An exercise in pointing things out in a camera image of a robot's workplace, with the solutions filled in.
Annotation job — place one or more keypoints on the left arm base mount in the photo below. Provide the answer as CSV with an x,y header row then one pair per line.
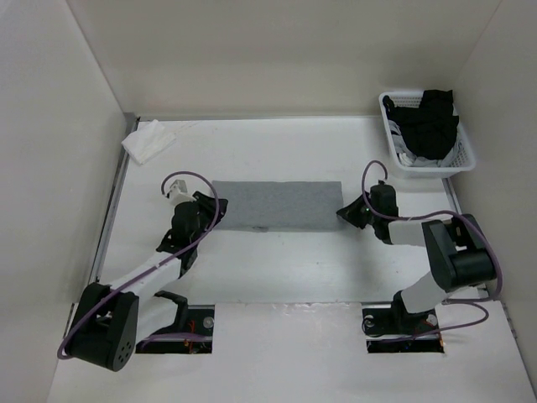
x,y
197,329

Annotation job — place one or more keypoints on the folded white tank top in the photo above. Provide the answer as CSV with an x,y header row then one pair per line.
x,y
145,143

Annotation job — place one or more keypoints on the white plastic laundry basket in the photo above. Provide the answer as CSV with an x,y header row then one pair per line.
x,y
463,161

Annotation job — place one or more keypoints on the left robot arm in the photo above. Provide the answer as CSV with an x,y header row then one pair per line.
x,y
113,321

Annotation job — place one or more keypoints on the grey tank top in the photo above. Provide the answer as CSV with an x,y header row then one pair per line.
x,y
263,206

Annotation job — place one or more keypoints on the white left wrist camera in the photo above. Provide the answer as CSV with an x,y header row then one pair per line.
x,y
178,193

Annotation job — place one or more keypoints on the black tank top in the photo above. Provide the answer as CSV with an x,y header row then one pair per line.
x,y
429,130

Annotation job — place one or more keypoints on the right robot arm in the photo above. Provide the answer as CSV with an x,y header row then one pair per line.
x,y
456,250

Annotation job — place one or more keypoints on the white garment in basket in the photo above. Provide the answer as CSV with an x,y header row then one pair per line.
x,y
408,159

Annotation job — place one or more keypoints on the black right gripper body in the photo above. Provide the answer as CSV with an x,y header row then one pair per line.
x,y
360,215

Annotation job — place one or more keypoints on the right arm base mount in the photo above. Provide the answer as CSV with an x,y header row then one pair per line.
x,y
389,332

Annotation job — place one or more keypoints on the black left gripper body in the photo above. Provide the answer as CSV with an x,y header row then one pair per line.
x,y
206,213

